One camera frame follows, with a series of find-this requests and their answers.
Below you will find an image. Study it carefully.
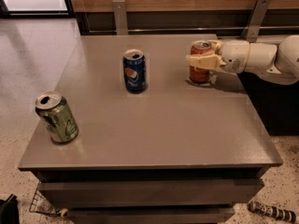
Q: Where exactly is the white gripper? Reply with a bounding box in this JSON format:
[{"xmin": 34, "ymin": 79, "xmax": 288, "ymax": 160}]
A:
[{"xmin": 186, "ymin": 40, "xmax": 250, "ymax": 74}]

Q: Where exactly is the red Coca-Cola can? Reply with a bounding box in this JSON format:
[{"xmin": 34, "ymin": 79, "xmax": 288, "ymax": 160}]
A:
[{"xmin": 190, "ymin": 40, "xmax": 213, "ymax": 83}]

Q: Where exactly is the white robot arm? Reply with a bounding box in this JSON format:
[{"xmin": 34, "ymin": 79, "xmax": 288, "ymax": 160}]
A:
[{"xmin": 186, "ymin": 35, "xmax": 299, "ymax": 85}]

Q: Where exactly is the blue Pepsi can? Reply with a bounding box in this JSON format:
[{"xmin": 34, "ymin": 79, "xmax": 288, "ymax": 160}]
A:
[{"xmin": 122, "ymin": 49, "xmax": 147, "ymax": 93}]

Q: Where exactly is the green soda can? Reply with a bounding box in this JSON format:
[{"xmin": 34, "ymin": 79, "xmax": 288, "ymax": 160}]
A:
[{"xmin": 36, "ymin": 91, "xmax": 78, "ymax": 144}]

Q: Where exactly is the grey drawer cabinet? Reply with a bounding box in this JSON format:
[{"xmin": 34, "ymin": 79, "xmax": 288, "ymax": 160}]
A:
[{"xmin": 19, "ymin": 35, "xmax": 282, "ymax": 213}]

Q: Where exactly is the upper grey drawer front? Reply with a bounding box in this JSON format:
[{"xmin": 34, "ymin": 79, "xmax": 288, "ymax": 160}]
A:
[{"xmin": 38, "ymin": 178, "xmax": 263, "ymax": 209}]

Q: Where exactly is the grey drawer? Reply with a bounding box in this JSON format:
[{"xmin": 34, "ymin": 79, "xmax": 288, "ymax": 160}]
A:
[
  {"xmin": 38, "ymin": 178, "xmax": 263, "ymax": 209},
  {"xmin": 67, "ymin": 206, "xmax": 235, "ymax": 224}
]

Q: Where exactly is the lower grey drawer front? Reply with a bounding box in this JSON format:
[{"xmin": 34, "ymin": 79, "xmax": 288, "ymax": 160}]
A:
[{"xmin": 67, "ymin": 206, "xmax": 235, "ymax": 224}]

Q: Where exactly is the black and white patterned stick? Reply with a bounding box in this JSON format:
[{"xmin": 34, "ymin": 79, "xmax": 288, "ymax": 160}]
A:
[{"xmin": 248, "ymin": 201, "xmax": 297, "ymax": 224}]

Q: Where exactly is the black bag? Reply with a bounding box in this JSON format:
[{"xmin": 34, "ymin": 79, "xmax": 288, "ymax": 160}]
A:
[{"xmin": 0, "ymin": 194, "xmax": 20, "ymax": 224}]

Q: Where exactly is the right metal wall bracket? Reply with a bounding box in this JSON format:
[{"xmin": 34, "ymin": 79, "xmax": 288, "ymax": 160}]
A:
[{"xmin": 241, "ymin": 0, "xmax": 271, "ymax": 43}]

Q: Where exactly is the metal wall bracket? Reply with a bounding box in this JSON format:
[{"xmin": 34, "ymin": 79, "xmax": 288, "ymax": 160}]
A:
[
  {"xmin": 241, "ymin": 0, "xmax": 271, "ymax": 43},
  {"xmin": 112, "ymin": 0, "xmax": 129, "ymax": 35}
]

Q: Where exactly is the left metal wall bracket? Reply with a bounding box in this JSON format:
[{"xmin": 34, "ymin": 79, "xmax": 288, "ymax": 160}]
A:
[{"xmin": 112, "ymin": 0, "xmax": 129, "ymax": 35}]

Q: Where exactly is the horizontal metal rail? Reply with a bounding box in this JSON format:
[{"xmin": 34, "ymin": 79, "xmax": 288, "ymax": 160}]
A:
[{"xmin": 88, "ymin": 26, "xmax": 299, "ymax": 36}]

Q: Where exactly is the wire basket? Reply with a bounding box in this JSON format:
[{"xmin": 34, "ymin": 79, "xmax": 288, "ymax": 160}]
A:
[{"xmin": 29, "ymin": 189, "xmax": 68, "ymax": 217}]

